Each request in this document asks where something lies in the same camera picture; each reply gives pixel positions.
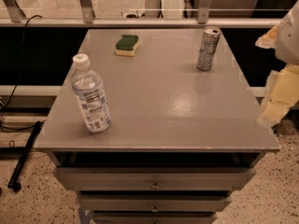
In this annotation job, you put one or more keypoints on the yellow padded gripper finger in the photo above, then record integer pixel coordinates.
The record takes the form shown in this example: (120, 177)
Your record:
(281, 94)

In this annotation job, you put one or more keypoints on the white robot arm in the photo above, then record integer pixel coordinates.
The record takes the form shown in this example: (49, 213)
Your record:
(284, 37)

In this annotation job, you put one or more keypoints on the silver redbull can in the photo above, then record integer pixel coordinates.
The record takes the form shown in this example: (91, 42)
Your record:
(210, 39)

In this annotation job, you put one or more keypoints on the grey metal drawer cabinet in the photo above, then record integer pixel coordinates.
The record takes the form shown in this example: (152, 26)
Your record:
(180, 141)

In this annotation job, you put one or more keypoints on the green and yellow sponge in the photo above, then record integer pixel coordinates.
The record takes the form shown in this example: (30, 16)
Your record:
(127, 45)

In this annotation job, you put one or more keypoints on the clear plastic water bottle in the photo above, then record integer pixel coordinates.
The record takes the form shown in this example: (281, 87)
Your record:
(88, 87)

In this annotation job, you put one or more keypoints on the metal and glass railing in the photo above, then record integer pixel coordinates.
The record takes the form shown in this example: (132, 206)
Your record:
(127, 14)

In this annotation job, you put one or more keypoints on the black pole on floor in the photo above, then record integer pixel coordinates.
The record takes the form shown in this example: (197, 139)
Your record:
(13, 183)

